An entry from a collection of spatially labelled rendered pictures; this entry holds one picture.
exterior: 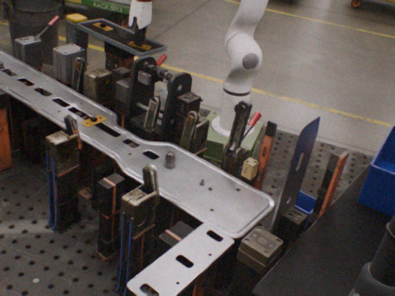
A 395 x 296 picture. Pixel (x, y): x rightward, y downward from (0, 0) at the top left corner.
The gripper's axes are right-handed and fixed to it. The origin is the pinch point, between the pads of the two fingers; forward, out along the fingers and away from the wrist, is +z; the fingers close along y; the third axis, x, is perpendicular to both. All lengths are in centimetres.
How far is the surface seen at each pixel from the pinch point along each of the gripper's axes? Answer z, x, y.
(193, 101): 7.3, 31.0, 22.4
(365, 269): -39, 77, 127
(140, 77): 4.7, 10.7, 21.1
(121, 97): 16.0, 2.8, 18.5
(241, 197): 19, 57, 49
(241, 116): 2, 50, 34
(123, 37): 2.8, -9.0, -4.4
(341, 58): 119, 77, -387
